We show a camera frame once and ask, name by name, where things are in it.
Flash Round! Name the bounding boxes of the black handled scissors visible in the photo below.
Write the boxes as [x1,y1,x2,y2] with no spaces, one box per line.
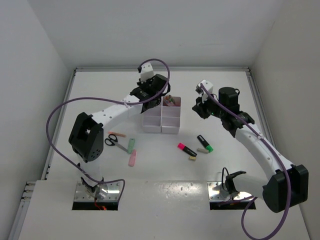
[104,134,128,153]

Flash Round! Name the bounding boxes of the pink correction tape case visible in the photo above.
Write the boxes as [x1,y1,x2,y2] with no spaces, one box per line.
[128,149,137,167]

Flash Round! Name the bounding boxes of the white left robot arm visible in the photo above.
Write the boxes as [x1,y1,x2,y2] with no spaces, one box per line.
[68,73,171,193]

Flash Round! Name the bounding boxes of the aluminium frame rail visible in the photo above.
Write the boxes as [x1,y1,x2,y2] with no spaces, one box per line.
[245,68,276,147]

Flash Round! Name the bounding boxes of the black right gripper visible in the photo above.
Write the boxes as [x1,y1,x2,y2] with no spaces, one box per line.
[192,91,226,120]

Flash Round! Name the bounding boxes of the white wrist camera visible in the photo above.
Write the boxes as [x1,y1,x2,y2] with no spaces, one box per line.
[195,79,214,103]
[138,62,154,84]

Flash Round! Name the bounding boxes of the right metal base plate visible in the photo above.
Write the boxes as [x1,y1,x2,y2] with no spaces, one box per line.
[207,181,253,202]

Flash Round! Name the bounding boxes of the white divided organiser left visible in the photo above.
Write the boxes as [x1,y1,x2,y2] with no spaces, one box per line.
[142,104,162,134]

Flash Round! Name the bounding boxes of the clear bottle of coloured pins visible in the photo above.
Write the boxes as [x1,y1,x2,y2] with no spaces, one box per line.
[163,94,176,107]

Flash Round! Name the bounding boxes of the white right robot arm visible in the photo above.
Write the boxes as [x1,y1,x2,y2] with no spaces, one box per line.
[192,81,309,213]

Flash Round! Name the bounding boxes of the orange highlighter pen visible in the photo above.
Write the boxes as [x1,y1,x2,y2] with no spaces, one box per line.
[108,131,127,138]

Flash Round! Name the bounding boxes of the metal base plate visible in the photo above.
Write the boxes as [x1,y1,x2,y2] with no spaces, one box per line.
[74,181,122,203]
[207,181,253,202]

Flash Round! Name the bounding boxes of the green correction tape case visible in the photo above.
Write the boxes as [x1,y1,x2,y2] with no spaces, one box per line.
[127,138,135,154]

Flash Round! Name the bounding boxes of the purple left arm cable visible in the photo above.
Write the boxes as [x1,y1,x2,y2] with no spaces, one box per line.
[46,58,171,198]

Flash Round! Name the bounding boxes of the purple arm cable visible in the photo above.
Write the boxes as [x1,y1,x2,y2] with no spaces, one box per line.
[46,58,171,198]
[199,83,292,240]

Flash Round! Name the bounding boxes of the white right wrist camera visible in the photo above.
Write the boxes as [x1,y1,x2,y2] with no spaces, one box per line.
[195,79,214,103]

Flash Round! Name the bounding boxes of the pink black highlighter marker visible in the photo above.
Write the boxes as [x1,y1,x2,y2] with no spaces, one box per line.
[177,142,197,157]

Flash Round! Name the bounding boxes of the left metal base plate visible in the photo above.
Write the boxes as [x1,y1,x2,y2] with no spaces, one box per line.
[74,181,122,203]

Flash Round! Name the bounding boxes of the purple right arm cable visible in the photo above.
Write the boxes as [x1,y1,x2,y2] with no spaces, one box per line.
[199,83,292,240]

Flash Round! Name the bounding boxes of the green black highlighter marker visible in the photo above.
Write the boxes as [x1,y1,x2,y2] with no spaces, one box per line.
[196,135,214,153]

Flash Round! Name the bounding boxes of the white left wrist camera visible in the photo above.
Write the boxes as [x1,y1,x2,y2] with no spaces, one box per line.
[138,62,154,84]

